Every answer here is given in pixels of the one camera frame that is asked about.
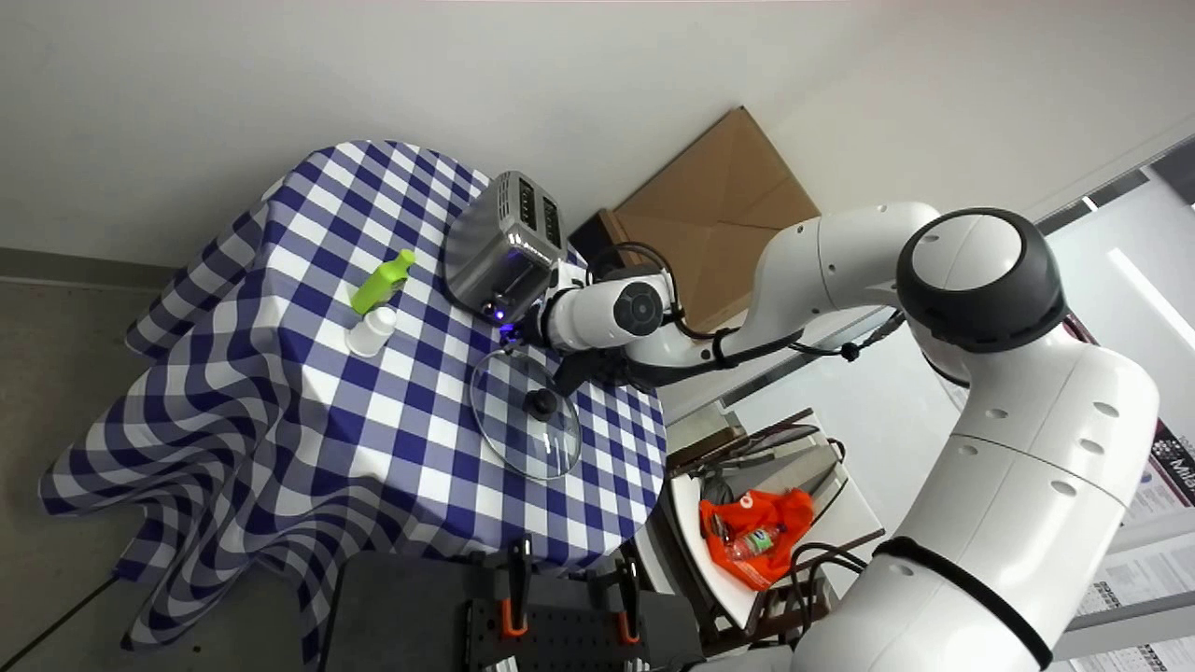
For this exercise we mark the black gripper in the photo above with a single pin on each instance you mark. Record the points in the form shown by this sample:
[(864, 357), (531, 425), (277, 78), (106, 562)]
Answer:
[(531, 320)]

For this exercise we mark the silver toaster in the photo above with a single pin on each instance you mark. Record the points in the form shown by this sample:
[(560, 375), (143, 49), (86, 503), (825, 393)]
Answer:
[(499, 246)]

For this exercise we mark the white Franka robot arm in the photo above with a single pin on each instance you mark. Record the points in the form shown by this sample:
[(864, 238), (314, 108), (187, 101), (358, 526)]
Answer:
[(993, 398)]

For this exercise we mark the glass pot lid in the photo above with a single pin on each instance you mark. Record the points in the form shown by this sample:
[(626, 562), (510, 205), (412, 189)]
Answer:
[(523, 425)]

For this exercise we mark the black cooking pot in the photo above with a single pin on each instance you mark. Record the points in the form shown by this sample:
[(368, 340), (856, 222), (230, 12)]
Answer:
[(600, 368)]

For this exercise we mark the green plastic bottle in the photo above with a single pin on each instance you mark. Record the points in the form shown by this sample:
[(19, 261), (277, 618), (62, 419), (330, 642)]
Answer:
[(383, 286)]

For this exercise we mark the small white bottle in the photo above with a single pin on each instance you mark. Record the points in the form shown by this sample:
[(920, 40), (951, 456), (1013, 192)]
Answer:
[(371, 335)]

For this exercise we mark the blue white checkered tablecloth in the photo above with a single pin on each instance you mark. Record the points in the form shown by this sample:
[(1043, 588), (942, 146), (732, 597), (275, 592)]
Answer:
[(310, 411)]

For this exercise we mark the large brown cardboard box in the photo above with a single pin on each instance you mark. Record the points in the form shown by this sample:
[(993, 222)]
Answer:
[(713, 212)]

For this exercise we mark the black clamp orange tip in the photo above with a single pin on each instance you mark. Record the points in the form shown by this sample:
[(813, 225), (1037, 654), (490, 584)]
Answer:
[(626, 604), (514, 599)]

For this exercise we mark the black perforated mounting board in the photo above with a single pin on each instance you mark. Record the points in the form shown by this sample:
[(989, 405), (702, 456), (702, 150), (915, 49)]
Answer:
[(412, 609)]

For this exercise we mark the white side table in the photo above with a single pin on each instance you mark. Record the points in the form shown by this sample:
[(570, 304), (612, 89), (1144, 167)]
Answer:
[(860, 518)]

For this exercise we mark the framed partition panel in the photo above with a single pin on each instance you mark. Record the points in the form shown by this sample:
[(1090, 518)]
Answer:
[(1121, 247)]

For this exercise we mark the red white poster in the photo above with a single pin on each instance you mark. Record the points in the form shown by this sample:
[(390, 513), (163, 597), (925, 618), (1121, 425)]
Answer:
[(1171, 467)]

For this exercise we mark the white printed paper sheet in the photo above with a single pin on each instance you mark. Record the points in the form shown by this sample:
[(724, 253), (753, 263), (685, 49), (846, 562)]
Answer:
[(1150, 584)]

